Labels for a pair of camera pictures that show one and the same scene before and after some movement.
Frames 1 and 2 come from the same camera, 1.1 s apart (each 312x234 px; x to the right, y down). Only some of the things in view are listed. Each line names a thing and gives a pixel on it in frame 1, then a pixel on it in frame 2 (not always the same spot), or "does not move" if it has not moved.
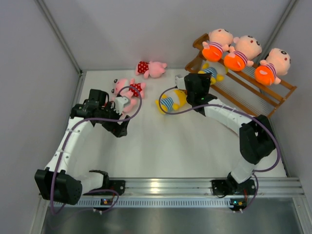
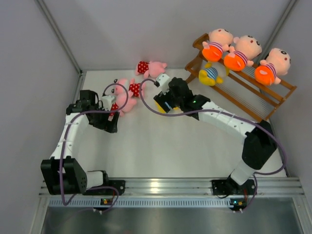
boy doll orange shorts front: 277,64 does not move
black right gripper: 205,78 to 161,99
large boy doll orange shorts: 220,40 does not move
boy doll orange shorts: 247,48 does not move
